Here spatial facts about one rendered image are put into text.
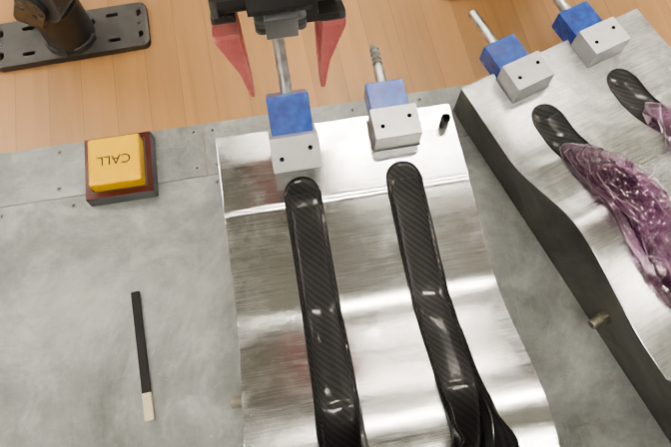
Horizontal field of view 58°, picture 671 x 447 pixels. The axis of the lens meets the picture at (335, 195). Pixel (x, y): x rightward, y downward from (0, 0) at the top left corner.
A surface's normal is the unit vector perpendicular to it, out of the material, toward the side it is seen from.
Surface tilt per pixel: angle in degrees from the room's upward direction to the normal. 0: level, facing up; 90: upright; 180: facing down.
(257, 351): 23
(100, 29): 0
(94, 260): 0
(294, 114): 39
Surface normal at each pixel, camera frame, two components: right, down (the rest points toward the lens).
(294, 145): 0.11, 0.30
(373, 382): -0.07, -0.74
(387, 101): 0.01, -0.36
